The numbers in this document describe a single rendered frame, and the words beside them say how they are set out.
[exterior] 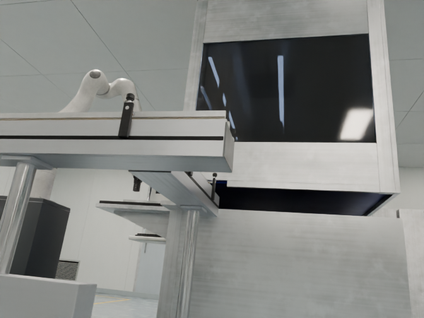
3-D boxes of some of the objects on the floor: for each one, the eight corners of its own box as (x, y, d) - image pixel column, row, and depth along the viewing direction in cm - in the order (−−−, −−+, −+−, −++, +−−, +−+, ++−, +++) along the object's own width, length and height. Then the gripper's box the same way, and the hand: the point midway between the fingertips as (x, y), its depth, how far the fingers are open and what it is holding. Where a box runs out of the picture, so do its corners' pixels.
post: (162, 426, 136) (209, 7, 203) (157, 432, 131) (207, -1, 198) (147, 423, 138) (199, 8, 205) (141, 429, 132) (197, 0, 199)
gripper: (139, 162, 192) (134, 194, 186) (129, 153, 178) (123, 187, 172) (151, 163, 191) (147, 194, 185) (142, 153, 177) (137, 188, 171)
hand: (136, 187), depth 179 cm, fingers closed
